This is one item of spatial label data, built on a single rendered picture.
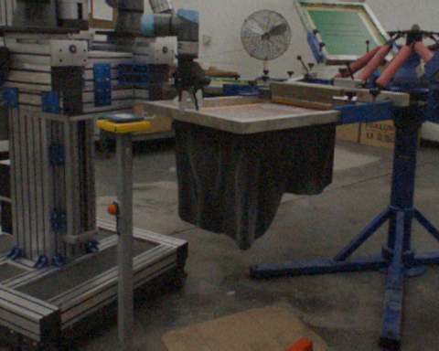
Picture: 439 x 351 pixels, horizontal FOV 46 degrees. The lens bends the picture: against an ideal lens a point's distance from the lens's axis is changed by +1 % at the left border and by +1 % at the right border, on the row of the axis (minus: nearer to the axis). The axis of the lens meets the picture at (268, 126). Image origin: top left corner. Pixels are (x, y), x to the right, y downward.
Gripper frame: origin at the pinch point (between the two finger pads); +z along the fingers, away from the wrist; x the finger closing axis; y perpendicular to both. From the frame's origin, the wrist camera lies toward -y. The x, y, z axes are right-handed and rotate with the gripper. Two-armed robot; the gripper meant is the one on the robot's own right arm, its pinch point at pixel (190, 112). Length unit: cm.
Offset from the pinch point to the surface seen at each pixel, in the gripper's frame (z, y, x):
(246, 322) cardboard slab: 96, 8, -36
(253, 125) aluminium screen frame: 0.6, -29.2, -3.0
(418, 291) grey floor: 98, -24, -125
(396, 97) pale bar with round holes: -5, -31, -80
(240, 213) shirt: 33.1, -18.5, -7.7
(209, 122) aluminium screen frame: 1.2, -13.1, 1.8
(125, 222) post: 38.2, 9.9, 19.8
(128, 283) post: 61, 10, 19
